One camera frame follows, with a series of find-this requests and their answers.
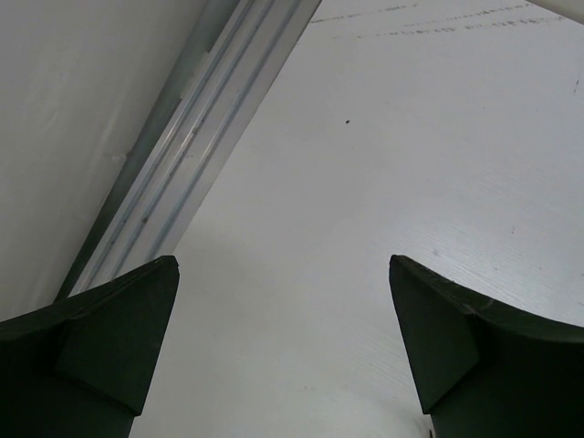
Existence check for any aluminium rail frame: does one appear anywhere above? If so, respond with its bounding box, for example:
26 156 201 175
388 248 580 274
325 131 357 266
57 1 318 299

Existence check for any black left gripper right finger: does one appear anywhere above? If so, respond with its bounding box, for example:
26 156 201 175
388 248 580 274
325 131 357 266
389 255 583 437

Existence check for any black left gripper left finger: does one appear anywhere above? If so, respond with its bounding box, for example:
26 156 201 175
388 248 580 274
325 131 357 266
1 255 179 437

